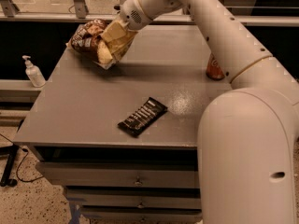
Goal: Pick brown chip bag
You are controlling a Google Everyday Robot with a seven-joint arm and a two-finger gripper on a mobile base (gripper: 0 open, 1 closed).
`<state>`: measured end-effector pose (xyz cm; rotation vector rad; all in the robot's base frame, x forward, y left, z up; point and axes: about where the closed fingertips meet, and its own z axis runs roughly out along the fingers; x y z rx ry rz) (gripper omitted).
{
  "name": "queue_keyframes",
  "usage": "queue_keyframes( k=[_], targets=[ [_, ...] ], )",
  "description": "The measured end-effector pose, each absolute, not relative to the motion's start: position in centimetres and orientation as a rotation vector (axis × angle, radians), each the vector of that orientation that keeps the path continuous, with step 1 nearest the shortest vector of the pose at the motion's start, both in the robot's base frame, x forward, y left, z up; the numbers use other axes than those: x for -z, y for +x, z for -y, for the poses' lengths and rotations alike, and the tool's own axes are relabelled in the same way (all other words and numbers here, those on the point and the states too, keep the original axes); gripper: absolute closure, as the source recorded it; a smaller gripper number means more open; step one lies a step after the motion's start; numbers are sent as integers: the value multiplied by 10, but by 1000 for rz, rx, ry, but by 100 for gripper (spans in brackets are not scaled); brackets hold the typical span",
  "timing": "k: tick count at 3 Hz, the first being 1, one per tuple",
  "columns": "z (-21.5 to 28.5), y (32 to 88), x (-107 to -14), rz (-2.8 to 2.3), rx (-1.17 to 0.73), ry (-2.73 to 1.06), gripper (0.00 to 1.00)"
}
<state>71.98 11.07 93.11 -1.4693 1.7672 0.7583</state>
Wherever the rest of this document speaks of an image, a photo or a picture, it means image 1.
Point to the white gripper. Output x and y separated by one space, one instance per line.
133 15

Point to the brown chip bag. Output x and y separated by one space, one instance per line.
87 41

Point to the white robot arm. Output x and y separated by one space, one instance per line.
247 135

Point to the black snack bar wrapper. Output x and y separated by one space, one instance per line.
143 117

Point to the white pump bottle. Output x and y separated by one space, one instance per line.
33 72

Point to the red cola can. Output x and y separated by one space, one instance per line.
213 70

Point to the metal window railing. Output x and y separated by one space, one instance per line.
250 12

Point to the grey drawer cabinet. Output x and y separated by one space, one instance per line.
73 130

